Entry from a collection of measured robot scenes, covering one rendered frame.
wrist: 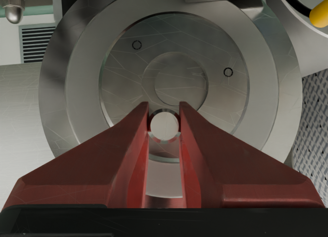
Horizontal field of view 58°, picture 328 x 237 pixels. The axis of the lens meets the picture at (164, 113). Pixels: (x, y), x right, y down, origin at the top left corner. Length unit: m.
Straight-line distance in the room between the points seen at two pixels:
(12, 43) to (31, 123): 2.73
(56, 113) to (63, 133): 0.01
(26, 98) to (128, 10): 0.39
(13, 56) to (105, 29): 3.04
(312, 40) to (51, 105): 0.16
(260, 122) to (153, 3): 0.09
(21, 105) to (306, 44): 0.44
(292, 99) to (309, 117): 0.22
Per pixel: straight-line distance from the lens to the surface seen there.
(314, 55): 0.22
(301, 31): 0.20
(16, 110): 0.54
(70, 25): 0.18
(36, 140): 0.53
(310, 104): 0.40
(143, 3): 0.17
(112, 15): 0.17
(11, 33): 3.26
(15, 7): 0.56
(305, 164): 0.42
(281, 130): 0.18
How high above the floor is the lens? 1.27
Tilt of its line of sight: 3 degrees down
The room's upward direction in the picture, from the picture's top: 175 degrees clockwise
